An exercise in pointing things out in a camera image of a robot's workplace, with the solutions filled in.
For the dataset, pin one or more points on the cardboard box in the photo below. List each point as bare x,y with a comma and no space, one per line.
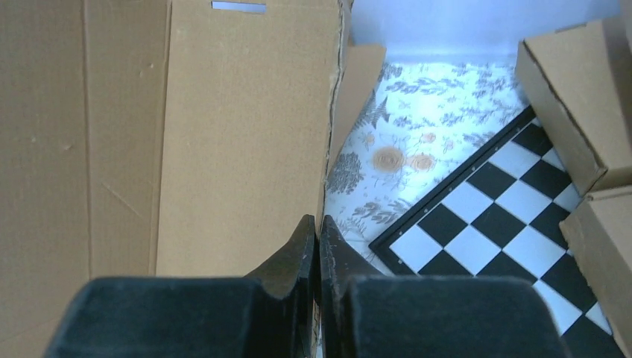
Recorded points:
578,81
156,139

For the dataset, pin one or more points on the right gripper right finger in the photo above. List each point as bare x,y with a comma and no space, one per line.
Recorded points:
366,313

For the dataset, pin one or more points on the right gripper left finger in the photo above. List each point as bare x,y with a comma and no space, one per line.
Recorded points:
269,312

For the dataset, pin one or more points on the floral patterned table mat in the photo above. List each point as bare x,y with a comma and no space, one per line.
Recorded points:
421,121

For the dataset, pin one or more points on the black white checkerboard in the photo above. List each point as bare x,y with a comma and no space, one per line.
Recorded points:
498,214

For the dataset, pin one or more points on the leaning folded cardboard box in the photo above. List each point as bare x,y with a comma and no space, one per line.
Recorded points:
578,81

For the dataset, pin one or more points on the folded box on checkerboard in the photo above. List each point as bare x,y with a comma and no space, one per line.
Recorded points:
598,233

